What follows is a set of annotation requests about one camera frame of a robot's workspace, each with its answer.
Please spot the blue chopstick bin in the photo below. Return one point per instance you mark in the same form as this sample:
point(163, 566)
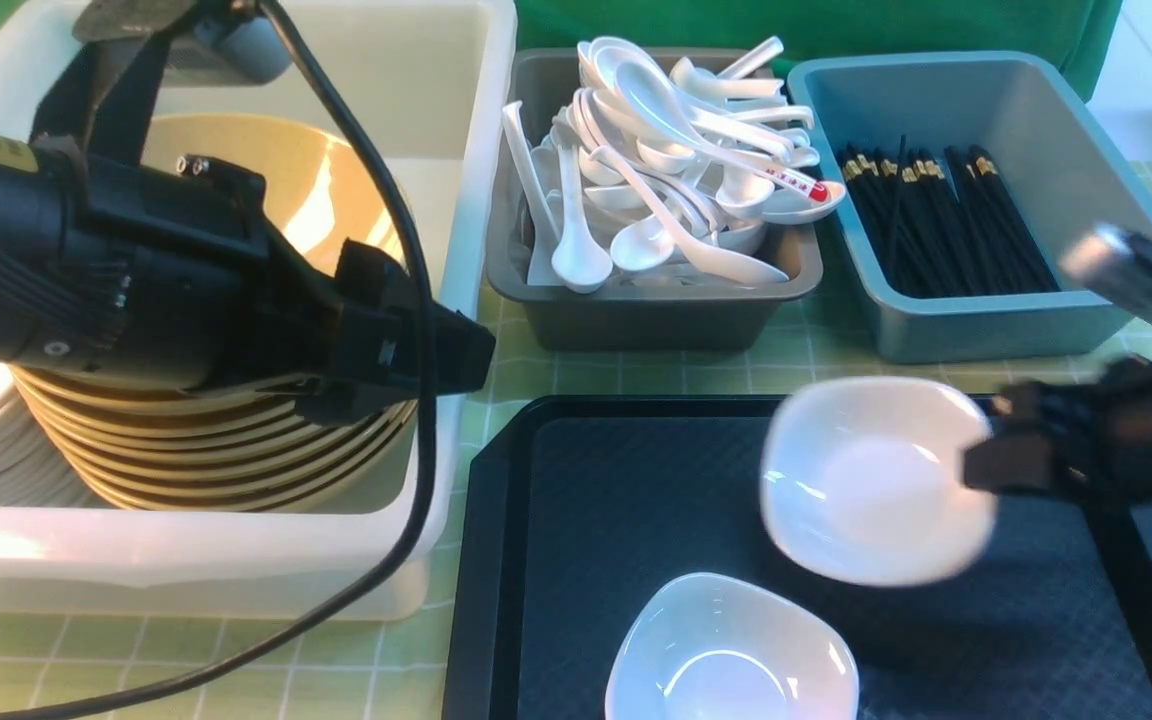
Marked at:
point(1064, 173)

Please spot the pile of white spoons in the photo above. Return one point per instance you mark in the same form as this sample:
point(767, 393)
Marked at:
point(652, 176)

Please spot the white square dish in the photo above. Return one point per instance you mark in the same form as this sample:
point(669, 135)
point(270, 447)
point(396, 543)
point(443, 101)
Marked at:
point(860, 481)
point(712, 647)

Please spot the tan noodle bowl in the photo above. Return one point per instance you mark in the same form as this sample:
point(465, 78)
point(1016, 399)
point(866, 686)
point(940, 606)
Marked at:
point(318, 194)

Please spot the white square dish front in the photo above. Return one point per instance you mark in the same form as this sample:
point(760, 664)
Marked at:
point(712, 647)

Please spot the bundle of black chopsticks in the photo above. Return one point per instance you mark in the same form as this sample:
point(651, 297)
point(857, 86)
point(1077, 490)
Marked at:
point(944, 226)

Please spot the grey spoon bin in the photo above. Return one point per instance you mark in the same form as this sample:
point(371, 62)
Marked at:
point(633, 318)

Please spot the black serving tray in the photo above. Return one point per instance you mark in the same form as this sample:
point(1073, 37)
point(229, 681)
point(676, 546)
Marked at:
point(583, 507)

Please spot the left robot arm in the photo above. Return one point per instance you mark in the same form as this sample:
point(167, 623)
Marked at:
point(126, 51)

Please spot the large white plastic bin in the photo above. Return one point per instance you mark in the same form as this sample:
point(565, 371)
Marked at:
point(426, 78)

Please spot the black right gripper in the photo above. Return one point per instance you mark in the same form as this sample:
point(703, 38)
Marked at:
point(1088, 444)

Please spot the stack of tan bowls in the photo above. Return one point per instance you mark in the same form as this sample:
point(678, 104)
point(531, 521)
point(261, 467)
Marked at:
point(152, 450)

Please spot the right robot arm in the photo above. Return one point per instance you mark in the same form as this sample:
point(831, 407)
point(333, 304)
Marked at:
point(1117, 265)

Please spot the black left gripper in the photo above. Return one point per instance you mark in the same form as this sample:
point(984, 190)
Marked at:
point(109, 267)

